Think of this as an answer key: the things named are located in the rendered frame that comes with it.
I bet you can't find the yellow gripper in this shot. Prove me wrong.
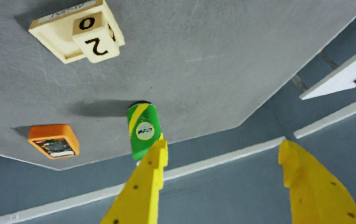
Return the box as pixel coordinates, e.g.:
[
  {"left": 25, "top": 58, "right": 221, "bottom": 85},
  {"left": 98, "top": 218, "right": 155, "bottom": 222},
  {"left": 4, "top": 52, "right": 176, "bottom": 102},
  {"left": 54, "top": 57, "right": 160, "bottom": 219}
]
[{"left": 99, "top": 139, "right": 356, "bottom": 224}]

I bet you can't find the green and yellow drink can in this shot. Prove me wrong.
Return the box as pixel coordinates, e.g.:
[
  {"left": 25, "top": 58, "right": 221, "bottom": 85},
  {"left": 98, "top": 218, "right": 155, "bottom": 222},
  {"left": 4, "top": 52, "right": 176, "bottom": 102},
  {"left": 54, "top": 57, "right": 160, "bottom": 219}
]
[{"left": 127, "top": 103, "right": 163, "bottom": 165}]

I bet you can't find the cream number cube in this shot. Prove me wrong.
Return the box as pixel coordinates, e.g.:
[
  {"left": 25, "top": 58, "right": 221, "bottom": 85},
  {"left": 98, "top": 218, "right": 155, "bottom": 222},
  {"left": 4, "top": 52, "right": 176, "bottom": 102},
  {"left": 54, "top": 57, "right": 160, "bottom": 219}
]
[{"left": 71, "top": 11, "right": 119, "bottom": 63}]

